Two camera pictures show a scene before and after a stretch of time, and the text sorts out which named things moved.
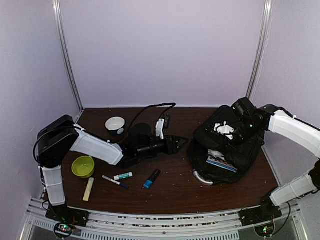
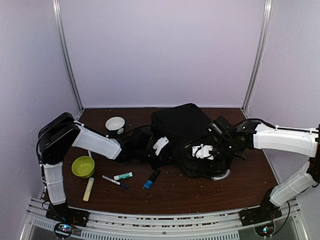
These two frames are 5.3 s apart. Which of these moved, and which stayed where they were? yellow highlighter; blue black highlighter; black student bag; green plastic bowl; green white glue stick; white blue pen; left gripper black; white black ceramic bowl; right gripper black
Moved: black student bag; right gripper black; left gripper black
Stayed: white black ceramic bowl; green plastic bowl; blue black highlighter; white blue pen; yellow highlighter; green white glue stick
